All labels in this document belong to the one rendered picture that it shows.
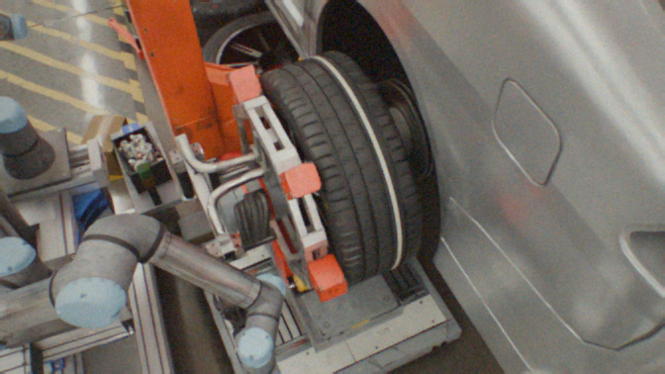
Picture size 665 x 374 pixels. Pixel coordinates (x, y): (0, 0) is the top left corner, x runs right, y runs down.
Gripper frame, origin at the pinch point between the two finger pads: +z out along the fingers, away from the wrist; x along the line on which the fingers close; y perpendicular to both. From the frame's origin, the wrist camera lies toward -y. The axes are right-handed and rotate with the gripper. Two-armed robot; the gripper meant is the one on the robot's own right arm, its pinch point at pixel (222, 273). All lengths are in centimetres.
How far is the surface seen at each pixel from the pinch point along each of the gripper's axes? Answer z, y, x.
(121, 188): 112, -83, 25
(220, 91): 67, -2, -22
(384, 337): -8, -75, -49
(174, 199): 59, -38, 4
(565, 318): -59, 35, -55
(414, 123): 15, 13, -65
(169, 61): 65, 18, -9
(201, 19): 152, -37, -36
